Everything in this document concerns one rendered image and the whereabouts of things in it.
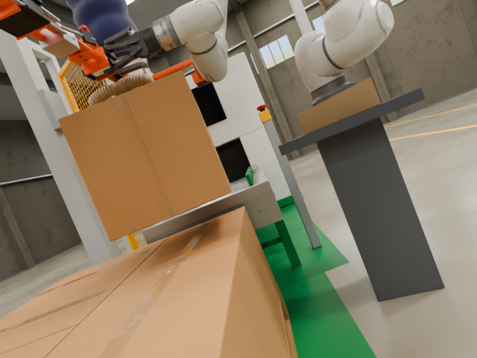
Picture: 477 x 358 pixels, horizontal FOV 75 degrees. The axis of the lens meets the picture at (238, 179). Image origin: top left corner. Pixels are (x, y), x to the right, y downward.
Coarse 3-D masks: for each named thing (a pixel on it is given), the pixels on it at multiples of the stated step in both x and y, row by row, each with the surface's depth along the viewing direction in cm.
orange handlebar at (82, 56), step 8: (0, 0) 58; (8, 0) 58; (56, 24) 72; (40, 32) 72; (56, 32) 73; (40, 40) 73; (80, 48) 83; (88, 48) 86; (72, 56) 85; (80, 56) 86; (88, 56) 88; (96, 56) 89; (88, 64) 93; (184, 64) 125; (192, 64) 126; (160, 72) 126; (168, 72) 126; (112, 80) 111
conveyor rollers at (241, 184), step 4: (256, 172) 375; (256, 176) 304; (236, 180) 368; (240, 180) 341; (244, 180) 314; (256, 180) 259; (232, 184) 341; (236, 184) 314; (240, 184) 295; (244, 184) 269; (256, 184) 231; (232, 188) 278; (236, 188) 260; (240, 188) 250; (244, 188) 233; (232, 192) 242; (224, 196) 234; (212, 200) 243; (204, 204) 236; (196, 208) 235
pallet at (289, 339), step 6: (276, 282) 150; (282, 300) 141; (282, 306) 138; (282, 312) 123; (288, 318) 138; (288, 324) 134; (288, 330) 130; (288, 336) 126; (288, 342) 104; (294, 342) 121; (288, 348) 99; (294, 348) 117; (294, 354) 114
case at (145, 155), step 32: (128, 96) 93; (160, 96) 94; (192, 96) 94; (64, 128) 93; (96, 128) 93; (128, 128) 93; (160, 128) 94; (192, 128) 94; (96, 160) 93; (128, 160) 94; (160, 160) 94; (192, 160) 94; (96, 192) 94; (128, 192) 94; (160, 192) 94; (192, 192) 95; (224, 192) 95; (128, 224) 94
